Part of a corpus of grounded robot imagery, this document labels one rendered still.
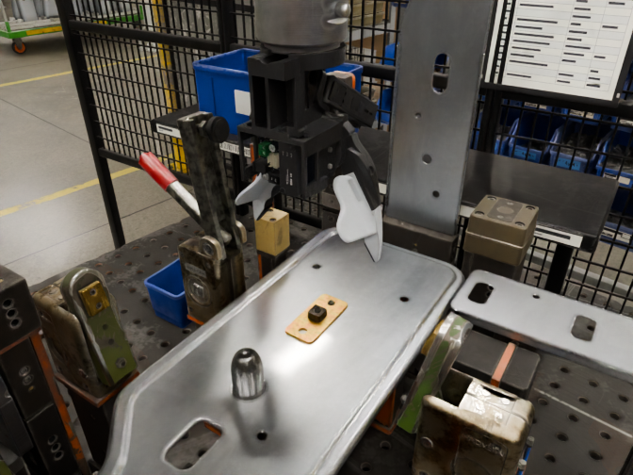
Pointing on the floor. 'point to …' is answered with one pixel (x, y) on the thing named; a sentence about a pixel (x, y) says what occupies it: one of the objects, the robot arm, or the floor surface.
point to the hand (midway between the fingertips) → (316, 237)
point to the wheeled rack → (42, 26)
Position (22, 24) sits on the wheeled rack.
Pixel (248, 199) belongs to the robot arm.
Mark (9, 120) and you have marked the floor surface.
